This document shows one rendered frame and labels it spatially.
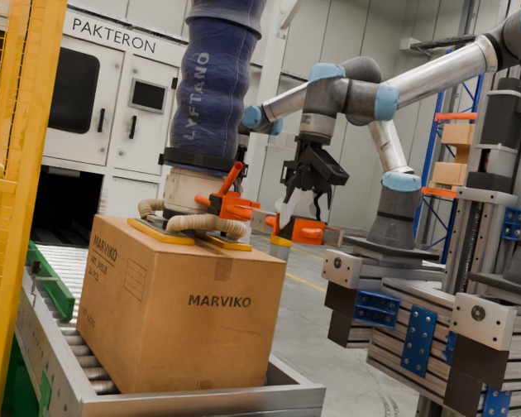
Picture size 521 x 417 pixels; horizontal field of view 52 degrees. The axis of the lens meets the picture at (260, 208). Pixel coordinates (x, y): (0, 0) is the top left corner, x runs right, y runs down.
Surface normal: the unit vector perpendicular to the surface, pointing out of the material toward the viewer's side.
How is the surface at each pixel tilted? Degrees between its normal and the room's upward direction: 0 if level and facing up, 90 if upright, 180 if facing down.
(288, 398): 90
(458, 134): 90
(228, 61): 77
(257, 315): 90
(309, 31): 90
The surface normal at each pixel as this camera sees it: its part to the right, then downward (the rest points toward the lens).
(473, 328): -0.84, -0.13
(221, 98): 0.33, -0.26
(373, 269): 0.51, 0.14
